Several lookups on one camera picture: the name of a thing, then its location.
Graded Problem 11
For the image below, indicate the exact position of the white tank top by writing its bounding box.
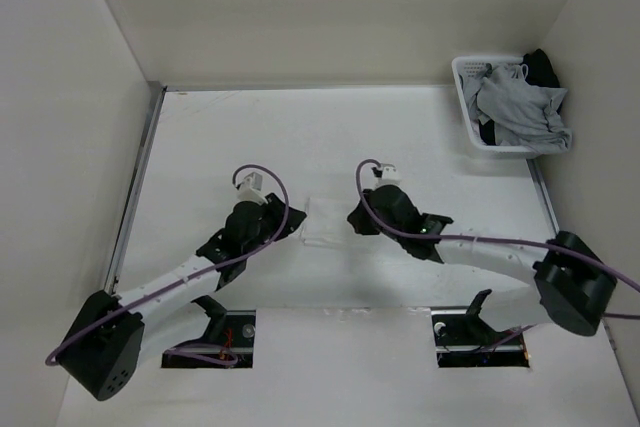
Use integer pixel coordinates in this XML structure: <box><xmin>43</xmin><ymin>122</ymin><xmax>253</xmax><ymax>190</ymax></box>
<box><xmin>300</xmin><ymin>197</ymin><xmax>362</xmax><ymax>249</ymax></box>

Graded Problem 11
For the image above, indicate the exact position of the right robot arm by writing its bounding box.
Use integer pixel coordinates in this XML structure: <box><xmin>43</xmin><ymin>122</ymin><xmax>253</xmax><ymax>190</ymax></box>
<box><xmin>347</xmin><ymin>184</ymin><xmax>617</xmax><ymax>343</ymax></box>

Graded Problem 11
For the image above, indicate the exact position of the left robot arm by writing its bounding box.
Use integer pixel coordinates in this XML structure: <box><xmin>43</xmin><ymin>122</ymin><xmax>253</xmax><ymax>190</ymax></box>
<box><xmin>54</xmin><ymin>193</ymin><xmax>307</xmax><ymax>401</ymax></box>

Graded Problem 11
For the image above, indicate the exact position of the grey tank top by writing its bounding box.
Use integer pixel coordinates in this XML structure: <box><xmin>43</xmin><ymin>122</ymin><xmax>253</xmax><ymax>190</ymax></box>
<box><xmin>459</xmin><ymin>63</ymin><xmax>573</xmax><ymax>155</ymax></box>

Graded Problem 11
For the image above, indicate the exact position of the black tank top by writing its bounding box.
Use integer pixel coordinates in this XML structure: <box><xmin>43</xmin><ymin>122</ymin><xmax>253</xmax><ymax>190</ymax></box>
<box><xmin>522</xmin><ymin>48</ymin><xmax>561</xmax><ymax>88</ymax></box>

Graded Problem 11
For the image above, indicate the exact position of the white plastic laundry basket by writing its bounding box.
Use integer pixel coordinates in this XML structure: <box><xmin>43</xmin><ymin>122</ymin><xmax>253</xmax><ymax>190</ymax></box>
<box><xmin>451</xmin><ymin>54</ymin><xmax>536</xmax><ymax>160</ymax></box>

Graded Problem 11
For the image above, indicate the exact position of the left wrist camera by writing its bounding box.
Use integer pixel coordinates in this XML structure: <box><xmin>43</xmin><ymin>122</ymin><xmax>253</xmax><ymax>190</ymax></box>
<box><xmin>236</xmin><ymin>172</ymin><xmax>267</xmax><ymax>205</ymax></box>

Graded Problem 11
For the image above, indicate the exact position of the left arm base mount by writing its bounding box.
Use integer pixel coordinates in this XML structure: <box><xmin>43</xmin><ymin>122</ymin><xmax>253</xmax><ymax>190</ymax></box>
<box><xmin>161</xmin><ymin>296</ymin><xmax>257</xmax><ymax>369</ymax></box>

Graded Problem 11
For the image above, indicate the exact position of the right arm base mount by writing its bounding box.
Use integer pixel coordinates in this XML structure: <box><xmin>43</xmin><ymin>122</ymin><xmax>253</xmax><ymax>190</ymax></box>
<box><xmin>431</xmin><ymin>289</ymin><xmax>530</xmax><ymax>368</ymax></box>

